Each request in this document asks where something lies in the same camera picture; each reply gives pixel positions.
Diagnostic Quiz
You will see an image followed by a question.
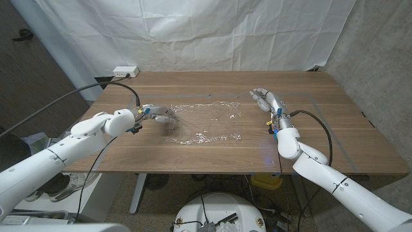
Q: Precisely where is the clear plastic wrap sheet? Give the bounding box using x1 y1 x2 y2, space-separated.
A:
165 101 242 145

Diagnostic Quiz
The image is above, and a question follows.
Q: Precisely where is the yellow object under table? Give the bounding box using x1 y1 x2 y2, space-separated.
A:
250 173 283 190

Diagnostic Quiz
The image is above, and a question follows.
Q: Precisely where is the black round fan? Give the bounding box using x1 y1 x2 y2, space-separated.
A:
145 173 170 191

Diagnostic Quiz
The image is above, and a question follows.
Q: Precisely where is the white crumpled backdrop sheet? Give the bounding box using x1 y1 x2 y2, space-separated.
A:
33 0 357 78

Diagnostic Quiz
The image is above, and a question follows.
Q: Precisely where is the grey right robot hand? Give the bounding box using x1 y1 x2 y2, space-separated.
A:
248 88 294 131

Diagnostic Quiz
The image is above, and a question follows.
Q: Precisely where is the grey white sneaker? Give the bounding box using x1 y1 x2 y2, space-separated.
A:
48 172 100 203

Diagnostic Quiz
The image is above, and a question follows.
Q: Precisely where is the white robot torso base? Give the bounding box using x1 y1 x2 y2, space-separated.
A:
173 192 267 232

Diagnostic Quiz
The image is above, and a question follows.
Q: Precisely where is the white table leg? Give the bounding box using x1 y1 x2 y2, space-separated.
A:
129 173 148 215

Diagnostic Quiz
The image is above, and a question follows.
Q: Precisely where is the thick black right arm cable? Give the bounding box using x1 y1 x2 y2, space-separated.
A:
288 110 333 167

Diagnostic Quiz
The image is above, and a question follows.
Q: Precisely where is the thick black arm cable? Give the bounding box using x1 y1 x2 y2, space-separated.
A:
0 81 142 138
288 110 333 167

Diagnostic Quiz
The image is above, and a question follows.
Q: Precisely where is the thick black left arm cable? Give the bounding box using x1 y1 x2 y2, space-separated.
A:
0 81 142 138

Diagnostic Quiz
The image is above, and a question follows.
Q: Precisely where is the white power strip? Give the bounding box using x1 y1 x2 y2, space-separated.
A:
113 66 140 79

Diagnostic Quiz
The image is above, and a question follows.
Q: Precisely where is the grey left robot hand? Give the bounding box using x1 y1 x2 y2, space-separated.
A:
130 104 177 130

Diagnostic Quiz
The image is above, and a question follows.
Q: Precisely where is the thin black cable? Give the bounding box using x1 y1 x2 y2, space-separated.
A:
75 137 118 223

